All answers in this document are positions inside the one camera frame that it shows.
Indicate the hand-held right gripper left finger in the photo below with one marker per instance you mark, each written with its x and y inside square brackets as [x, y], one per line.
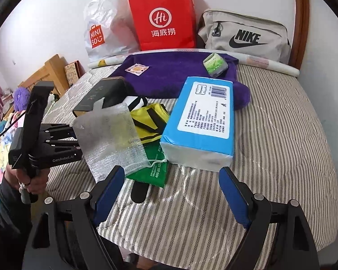
[110, 194]

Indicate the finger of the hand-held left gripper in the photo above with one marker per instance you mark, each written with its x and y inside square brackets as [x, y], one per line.
[62, 143]
[57, 130]

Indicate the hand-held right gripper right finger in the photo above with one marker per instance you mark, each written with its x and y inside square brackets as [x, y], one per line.
[233, 197]

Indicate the green foil packet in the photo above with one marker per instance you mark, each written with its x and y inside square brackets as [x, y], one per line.
[152, 171]

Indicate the blue tissue pack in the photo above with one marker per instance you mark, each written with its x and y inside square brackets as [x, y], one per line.
[197, 135]

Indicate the person's left forearm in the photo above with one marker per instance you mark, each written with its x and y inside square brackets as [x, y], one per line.
[8, 219]

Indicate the person's left hand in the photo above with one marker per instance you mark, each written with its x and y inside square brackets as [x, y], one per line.
[12, 177]

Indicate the purple fluffy toy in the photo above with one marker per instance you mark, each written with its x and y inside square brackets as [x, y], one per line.
[21, 97]

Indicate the colourful printed bedding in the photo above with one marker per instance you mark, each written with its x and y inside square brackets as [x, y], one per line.
[0, 157]

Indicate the black box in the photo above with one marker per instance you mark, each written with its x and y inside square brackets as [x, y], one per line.
[101, 95]

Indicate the patterned cardboard box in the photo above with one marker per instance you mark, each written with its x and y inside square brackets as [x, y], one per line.
[72, 73]

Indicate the striped mattress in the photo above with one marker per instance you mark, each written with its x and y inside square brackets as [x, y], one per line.
[270, 146]

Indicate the small patterned sachet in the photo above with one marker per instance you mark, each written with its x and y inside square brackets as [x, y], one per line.
[136, 69]

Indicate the purple towel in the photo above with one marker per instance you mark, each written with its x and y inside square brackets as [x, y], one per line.
[169, 76]

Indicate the white plastic shopping bag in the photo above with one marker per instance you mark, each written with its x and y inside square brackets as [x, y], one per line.
[109, 14]

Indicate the small green tissue packet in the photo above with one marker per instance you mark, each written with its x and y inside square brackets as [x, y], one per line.
[214, 64]

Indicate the white printed paper roll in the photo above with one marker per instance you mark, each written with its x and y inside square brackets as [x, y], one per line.
[270, 64]

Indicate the red paper shopping bag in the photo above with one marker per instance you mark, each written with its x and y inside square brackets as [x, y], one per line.
[146, 11]

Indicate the grey sling bag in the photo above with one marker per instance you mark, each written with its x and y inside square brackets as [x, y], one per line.
[222, 42]

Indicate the wooden headboard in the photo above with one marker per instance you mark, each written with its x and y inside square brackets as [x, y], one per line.
[301, 19]

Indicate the light wooden bed frame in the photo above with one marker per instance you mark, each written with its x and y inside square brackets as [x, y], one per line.
[53, 70]

